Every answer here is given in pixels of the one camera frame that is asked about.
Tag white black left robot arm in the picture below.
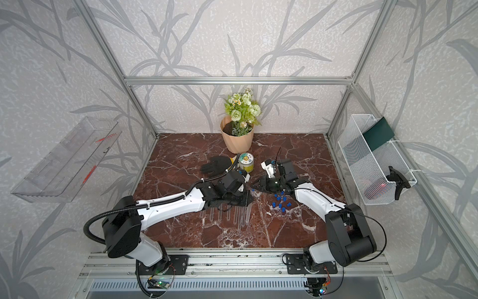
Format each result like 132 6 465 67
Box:
102 169 253 267

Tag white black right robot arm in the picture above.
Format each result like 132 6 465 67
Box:
253 159 377 273

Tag black work glove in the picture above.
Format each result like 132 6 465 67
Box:
200 156 235 177

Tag green yellow labelled round tin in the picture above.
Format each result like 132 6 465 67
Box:
239 153 255 173

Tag beige ribbed flower pot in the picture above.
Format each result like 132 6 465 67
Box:
220 115 254 154

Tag green white artificial flowers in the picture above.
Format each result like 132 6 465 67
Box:
225 88 262 137

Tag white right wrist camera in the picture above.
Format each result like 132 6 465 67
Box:
261 159 275 178

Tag black corrugated cable conduit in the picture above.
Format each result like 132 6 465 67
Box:
83 194 187 245

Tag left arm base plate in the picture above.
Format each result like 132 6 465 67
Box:
135 255 189 277

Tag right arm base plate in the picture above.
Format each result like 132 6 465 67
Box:
281 254 339 275

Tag white wire mesh basket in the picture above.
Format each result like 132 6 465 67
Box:
338 114 417 206

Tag aluminium frame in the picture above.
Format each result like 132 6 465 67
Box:
73 1 478 278

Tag clear plastic wall shelf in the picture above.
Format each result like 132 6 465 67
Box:
11 117 122 203

